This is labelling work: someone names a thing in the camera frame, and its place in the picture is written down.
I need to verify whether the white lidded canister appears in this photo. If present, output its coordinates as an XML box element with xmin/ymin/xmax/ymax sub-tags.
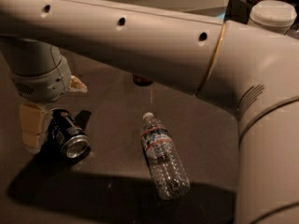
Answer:
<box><xmin>248</xmin><ymin>0</ymin><xmax>297</xmax><ymax>35</ymax></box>

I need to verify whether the clear plastic water bottle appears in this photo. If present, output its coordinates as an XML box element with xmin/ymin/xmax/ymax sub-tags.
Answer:
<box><xmin>141</xmin><ymin>112</ymin><xmax>190</xmax><ymax>201</ymax></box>

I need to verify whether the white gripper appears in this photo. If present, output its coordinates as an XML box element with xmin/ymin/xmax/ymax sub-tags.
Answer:
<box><xmin>10</xmin><ymin>57</ymin><xmax>88</xmax><ymax>154</ymax></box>

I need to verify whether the black box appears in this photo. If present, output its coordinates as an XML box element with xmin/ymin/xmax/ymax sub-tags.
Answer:
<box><xmin>224</xmin><ymin>0</ymin><xmax>253</xmax><ymax>24</ymax></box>

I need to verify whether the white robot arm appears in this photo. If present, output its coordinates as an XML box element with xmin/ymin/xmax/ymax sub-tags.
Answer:
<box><xmin>0</xmin><ymin>0</ymin><xmax>299</xmax><ymax>224</ymax></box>

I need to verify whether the blue pepsi can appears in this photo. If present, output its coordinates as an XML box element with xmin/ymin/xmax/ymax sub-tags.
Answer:
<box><xmin>49</xmin><ymin>108</ymin><xmax>90</xmax><ymax>160</ymax></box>

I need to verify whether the red coca-cola can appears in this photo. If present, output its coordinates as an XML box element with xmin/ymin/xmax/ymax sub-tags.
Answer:
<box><xmin>133</xmin><ymin>75</ymin><xmax>152</xmax><ymax>87</ymax></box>

